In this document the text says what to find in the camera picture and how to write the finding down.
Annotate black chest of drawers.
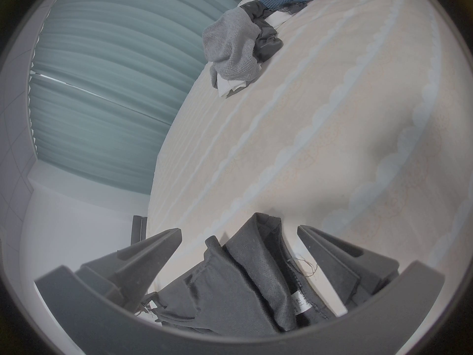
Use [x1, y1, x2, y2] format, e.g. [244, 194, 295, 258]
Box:
[131, 215, 148, 245]

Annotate black T-shirt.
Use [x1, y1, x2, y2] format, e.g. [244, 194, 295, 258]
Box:
[140, 213, 355, 337]

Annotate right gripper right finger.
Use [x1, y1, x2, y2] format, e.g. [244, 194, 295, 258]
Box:
[297, 225, 400, 306]

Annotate blue-green curtain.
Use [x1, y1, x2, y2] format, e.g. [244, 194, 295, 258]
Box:
[28, 73, 174, 193]
[33, 0, 244, 125]

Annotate grey garment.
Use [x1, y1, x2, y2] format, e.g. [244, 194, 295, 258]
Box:
[203, 9, 263, 89]

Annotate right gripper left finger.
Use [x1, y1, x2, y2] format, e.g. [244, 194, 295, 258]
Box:
[79, 228, 183, 311]

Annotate bed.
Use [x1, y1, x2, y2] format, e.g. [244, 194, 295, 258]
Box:
[148, 0, 468, 321]

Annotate black glossy garment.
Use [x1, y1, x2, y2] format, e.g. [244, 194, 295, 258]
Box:
[238, 0, 309, 63]

